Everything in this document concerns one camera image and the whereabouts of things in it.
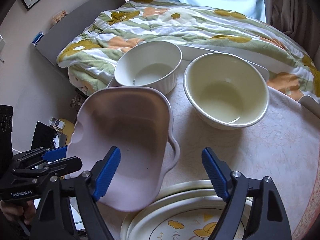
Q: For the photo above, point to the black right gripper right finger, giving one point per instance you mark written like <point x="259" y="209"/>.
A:
<point x="267" y="218"/>

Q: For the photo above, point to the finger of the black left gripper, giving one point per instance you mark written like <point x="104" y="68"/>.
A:
<point x="59" y="168"/>
<point x="42" y="154"/>

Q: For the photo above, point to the pink lobed shallow dish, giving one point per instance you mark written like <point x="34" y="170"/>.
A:
<point x="138" y="121"/>

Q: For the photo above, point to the white fluted round bowl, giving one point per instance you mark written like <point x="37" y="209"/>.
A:
<point x="152" y="64"/>

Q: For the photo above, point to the person's left hand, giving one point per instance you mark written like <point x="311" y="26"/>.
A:
<point x="13" y="212"/>

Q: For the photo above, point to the yellow stool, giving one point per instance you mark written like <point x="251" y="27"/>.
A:
<point x="67" y="130"/>

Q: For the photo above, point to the cream oval duck dish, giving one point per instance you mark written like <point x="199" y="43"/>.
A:
<point x="175" y="218"/>

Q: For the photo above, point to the floral pink table cloth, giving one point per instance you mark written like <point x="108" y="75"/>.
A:
<point x="284" y="145"/>

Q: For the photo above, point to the green orange floral blanket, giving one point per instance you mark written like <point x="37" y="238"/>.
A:
<point x="91" y="56"/>

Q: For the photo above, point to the grey headboard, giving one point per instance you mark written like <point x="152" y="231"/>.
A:
<point x="62" y="33"/>

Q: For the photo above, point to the cream bowl with dots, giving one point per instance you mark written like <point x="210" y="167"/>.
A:
<point x="226" y="91"/>

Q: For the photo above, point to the grey curtain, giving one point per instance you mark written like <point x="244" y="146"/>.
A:
<point x="295" y="19"/>

